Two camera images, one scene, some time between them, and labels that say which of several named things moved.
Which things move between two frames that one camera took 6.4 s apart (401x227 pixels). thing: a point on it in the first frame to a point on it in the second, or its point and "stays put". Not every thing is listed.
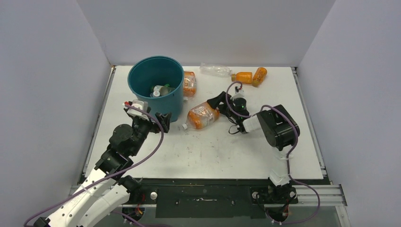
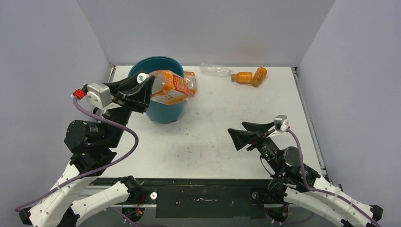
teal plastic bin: x=146 y=72 stays put
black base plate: x=211 y=198 stays put
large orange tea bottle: x=201 y=116 to x=169 y=88
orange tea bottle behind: x=189 y=84 stays put
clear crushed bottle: x=216 y=71 stays put
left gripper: x=164 y=120 to x=141 y=91
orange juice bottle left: x=245 y=77 stays put
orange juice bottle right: x=259 y=75 stays put
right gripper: x=215 y=102 to x=240 y=138
